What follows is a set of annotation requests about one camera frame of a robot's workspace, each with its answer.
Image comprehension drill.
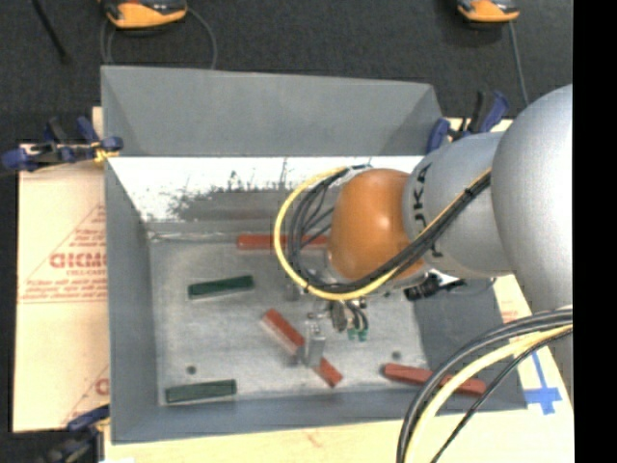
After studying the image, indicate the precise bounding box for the black cylinder on white bracket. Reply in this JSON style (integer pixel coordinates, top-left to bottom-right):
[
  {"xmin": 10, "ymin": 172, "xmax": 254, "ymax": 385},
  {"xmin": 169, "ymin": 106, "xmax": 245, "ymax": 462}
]
[{"xmin": 403, "ymin": 270, "xmax": 467, "ymax": 303}]

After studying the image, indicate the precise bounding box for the red-brown flat block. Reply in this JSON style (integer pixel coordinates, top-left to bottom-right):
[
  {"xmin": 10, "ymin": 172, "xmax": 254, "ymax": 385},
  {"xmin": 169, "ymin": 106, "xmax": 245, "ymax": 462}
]
[
  {"xmin": 259, "ymin": 308, "xmax": 344, "ymax": 389},
  {"xmin": 382, "ymin": 362, "xmax": 488, "ymax": 397},
  {"xmin": 235, "ymin": 233, "xmax": 332, "ymax": 252}
]

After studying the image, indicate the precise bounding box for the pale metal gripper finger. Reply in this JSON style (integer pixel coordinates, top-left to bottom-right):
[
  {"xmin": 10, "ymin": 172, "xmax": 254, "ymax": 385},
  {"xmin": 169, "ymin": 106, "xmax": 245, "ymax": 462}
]
[
  {"xmin": 312, "ymin": 324, "xmax": 328, "ymax": 363},
  {"xmin": 299, "ymin": 321, "xmax": 315, "ymax": 368}
]

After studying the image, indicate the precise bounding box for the brown cardboard board, red print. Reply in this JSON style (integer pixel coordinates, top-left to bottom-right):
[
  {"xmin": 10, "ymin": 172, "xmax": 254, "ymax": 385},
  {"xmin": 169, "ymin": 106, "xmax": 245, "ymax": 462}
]
[{"xmin": 12, "ymin": 168, "xmax": 112, "ymax": 433}]

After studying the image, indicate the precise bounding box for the dark green flat block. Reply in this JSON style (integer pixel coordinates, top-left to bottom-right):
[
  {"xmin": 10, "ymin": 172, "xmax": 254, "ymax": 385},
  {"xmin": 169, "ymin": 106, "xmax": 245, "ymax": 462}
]
[
  {"xmin": 187, "ymin": 274, "xmax": 255, "ymax": 300},
  {"xmin": 164, "ymin": 378, "xmax": 239, "ymax": 404}
]

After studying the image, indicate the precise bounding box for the grey metal bin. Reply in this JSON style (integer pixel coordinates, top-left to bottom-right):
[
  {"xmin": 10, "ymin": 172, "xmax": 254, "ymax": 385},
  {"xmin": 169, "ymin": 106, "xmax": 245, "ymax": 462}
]
[{"xmin": 99, "ymin": 65, "xmax": 529, "ymax": 444}]

